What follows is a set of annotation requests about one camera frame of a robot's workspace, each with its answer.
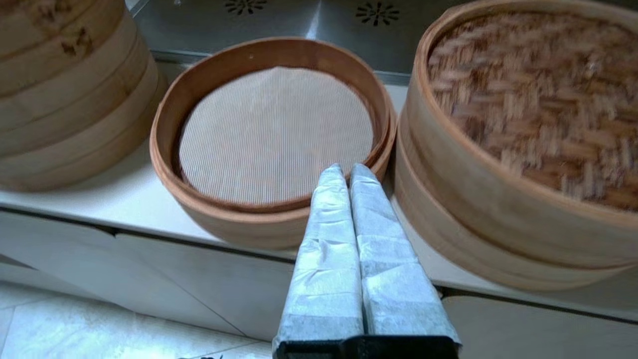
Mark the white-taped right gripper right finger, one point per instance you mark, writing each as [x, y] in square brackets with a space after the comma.
[394, 269]

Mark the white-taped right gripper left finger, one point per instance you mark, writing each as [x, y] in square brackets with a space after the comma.
[324, 259]

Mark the dark woven bamboo steamer lid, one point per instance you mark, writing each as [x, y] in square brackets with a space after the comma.
[523, 89]

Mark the brown bamboo steamer basket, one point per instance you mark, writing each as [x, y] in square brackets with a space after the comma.
[239, 229]

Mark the pale bamboo steamer basket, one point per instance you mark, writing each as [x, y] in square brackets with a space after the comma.
[70, 102]
[75, 137]
[75, 169]
[65, 70]
[45, 27]

